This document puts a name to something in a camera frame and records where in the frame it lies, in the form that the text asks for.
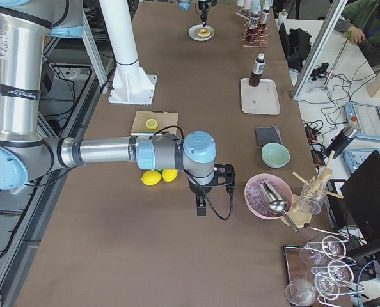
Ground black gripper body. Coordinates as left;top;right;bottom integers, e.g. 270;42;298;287
188;179;214;203
198;0;210;19

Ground white plate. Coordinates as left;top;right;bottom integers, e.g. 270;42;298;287
188;24;215;42

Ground glazed donut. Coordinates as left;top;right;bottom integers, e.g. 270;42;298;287
196;27;211;38

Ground dark drink bottle on tray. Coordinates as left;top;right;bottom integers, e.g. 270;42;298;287
249;53;265;87

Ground cream rabbit tray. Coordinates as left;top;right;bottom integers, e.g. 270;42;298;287
240;78;281;116

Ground dark bottle in rack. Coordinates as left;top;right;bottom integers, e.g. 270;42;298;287
248;11;260;33

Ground pink bowl with ice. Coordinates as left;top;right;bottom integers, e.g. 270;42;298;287
244;173;293;220

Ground whole yellow lemon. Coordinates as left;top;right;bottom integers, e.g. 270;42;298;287
141;170;162;186

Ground metal ice scoop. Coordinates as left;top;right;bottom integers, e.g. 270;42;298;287
262;181;299;233

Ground mint green bowl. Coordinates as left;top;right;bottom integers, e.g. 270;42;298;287
261;143;290;168

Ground lemon half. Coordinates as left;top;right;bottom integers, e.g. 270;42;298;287
145;118;159;130

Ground grey folded cloth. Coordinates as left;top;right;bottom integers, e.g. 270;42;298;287
255;125;283;146

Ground wooden cutting board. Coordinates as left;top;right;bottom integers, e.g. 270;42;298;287
130;111;178;136

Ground round wooden stand base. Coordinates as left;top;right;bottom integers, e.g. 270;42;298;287
288;205;312;228

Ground glass mug on stand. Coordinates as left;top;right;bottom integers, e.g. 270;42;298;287
297;179;326;214

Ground wine glass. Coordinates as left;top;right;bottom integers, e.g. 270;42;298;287
299;235;346;266
285;278;317;306
314;272;340;300
310;260;354;287

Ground blue teach pendant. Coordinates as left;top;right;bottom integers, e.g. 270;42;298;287
343;148;380;174
344;102;380;142

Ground black monitor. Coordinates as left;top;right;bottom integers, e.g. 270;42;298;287
342;150;380;240

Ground person in green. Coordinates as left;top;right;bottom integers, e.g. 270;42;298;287
334;0;380;67

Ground copper wire bottle rack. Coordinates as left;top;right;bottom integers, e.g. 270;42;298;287
242;16;271;49

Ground black camera bag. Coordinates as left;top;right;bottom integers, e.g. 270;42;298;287
278;24;312;72

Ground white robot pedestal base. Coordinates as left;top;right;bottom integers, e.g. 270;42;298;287
100;1;157;106

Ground aluminium frame post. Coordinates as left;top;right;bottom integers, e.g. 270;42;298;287
291;0;347;102

